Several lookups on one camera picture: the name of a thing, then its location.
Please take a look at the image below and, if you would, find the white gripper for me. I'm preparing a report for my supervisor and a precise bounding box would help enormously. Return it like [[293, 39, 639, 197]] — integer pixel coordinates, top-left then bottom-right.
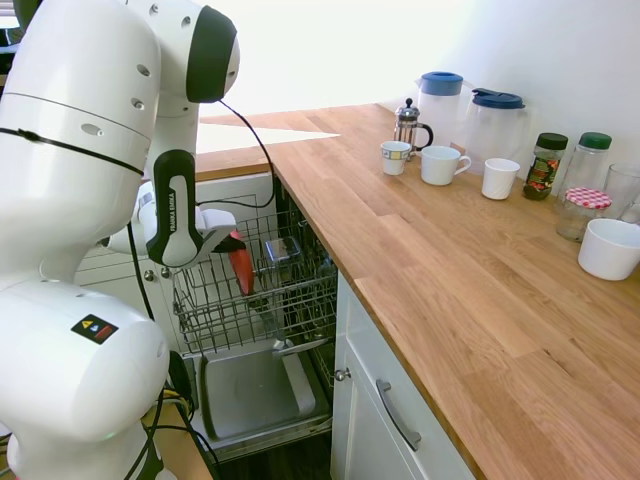
[[192, 207, 246, 257]]

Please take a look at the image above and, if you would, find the pink plastic plate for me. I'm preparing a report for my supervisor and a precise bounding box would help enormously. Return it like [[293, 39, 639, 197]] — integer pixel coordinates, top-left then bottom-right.
[[227, 227, 257, 297]]

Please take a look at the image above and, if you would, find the open dishwasher door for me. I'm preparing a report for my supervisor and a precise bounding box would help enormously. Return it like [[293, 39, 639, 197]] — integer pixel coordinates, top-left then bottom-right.
[[182, 344, 334, 461]]

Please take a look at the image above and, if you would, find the clear square container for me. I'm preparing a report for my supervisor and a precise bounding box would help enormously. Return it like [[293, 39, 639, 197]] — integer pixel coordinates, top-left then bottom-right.
[[264, 238, 303, 265]]

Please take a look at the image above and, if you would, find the black C-clamp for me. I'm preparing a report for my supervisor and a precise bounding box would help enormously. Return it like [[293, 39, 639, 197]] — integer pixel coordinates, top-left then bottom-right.
[[166, 349, 197, 417]]

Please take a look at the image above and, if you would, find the small patterned white cup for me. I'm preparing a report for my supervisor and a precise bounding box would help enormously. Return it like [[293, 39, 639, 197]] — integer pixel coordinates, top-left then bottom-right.
[[380, 140, 413, 177]]

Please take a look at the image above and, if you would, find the wooden robot mounting board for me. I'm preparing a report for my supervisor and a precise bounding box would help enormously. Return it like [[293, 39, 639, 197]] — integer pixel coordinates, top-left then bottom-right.
[[141, 398, 217, 480]]

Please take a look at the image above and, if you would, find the glass French press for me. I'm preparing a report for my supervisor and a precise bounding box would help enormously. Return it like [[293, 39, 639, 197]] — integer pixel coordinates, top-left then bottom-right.
[[392, 97, 435, 163]]

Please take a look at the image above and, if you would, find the clear pitcher light blue lid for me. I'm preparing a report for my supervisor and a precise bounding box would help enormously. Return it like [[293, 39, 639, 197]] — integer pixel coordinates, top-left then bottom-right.
[[413, 70, 466, 151]]

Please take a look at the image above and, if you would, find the white ribbed cup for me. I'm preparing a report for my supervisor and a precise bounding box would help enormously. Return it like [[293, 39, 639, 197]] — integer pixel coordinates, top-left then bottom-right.
[[481, 157, 521, 201]]

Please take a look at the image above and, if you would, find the clear pitcher dark blue lid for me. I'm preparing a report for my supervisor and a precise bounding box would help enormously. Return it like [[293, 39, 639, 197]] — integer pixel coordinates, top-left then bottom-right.
[[463, 88, 530, 175]]

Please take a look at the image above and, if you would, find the spice jar black lid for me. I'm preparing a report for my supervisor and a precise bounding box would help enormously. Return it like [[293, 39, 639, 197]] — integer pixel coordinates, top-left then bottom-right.
[[522, 132, 570, 202]]

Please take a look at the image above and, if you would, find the glass jar red checkered lid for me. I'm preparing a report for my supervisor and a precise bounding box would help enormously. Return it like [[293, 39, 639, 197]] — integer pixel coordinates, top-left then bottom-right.
[[556, 187, 614, 243]]

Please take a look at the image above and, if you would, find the clear jar green lid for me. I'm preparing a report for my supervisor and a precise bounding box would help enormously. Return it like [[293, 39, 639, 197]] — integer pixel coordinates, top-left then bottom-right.
[[564, 131, 613, 202]]

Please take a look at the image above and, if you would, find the white ceramic bowl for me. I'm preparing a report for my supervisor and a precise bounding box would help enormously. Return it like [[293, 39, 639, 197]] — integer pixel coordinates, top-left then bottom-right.
[[577, 218, 640, 282]]

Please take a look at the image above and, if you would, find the tall clear drinking glass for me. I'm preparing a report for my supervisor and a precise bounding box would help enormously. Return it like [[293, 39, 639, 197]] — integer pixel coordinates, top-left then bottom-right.
[[602, 163, 640, 225]]

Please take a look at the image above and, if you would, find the grey wire dishwasher rack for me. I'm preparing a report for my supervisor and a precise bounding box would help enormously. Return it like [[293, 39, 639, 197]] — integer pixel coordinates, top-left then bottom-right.
[[171, 209, 340, 357]]

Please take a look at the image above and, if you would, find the white mug with handle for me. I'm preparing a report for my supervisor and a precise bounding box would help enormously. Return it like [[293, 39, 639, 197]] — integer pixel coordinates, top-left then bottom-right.
[[421, 145, 473, 187]]

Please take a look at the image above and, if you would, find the metal drawer handle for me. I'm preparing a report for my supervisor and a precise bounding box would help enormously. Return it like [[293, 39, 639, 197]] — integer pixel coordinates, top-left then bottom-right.
[[374, 378, 423, 453]]

